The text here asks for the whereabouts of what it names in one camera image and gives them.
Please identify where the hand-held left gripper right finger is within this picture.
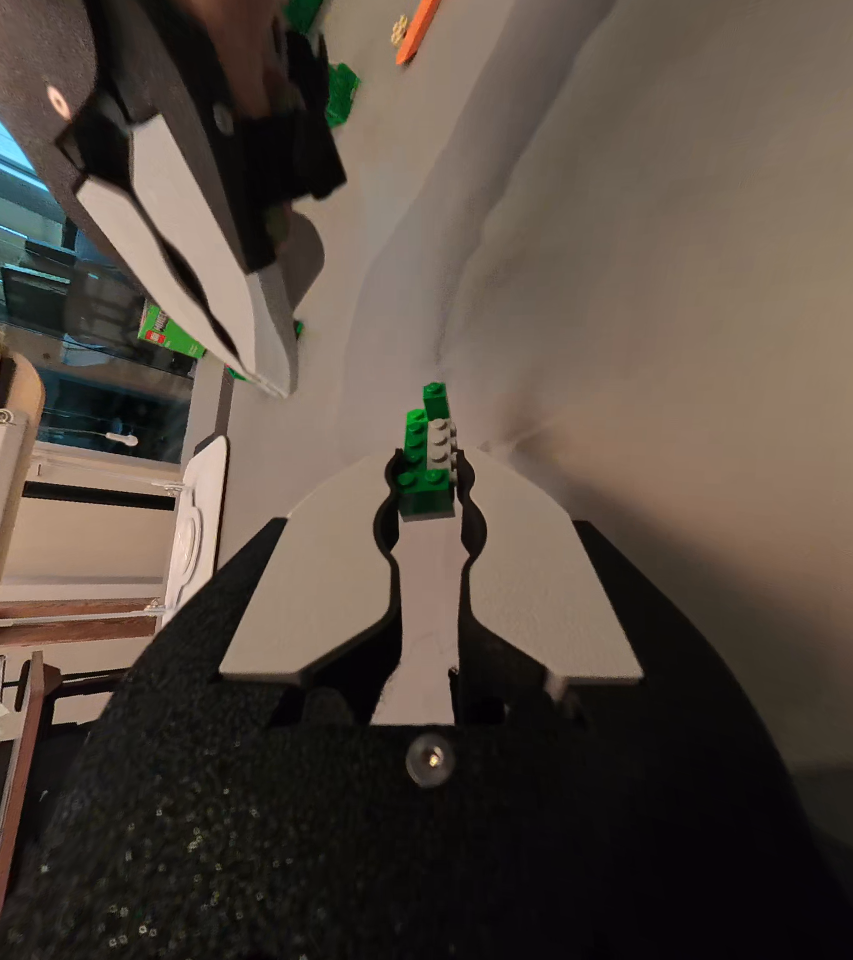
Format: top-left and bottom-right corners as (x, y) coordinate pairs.
(458, 446), (645, 687)

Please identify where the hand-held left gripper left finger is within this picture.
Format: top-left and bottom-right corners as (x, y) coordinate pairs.
(218, 450), (403, 687)

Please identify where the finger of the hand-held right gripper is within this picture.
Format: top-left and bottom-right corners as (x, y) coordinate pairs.
(130, 114), (302, 400)
(75, 176), (260, 381)

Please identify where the green and grey brick assembly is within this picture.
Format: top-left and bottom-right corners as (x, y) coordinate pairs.
(396, 382), (467, 523)

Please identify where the person's right hand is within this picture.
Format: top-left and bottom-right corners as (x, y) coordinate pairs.
(194, 0), (284, 120)

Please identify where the green toy set box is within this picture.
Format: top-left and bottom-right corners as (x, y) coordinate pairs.
(137, 298), (207, 359)

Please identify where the white plastic panel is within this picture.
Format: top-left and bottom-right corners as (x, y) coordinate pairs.
(161, 433), (231, 627)

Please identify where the green brick build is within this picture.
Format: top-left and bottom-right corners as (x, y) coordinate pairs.
(323, 63), (362, 130)

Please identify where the brown wooden board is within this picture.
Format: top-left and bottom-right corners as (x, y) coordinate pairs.
(0, 596), (167, 648)

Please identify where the orange toy plate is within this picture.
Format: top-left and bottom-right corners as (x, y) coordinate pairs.
(395, 0), (444, 66)

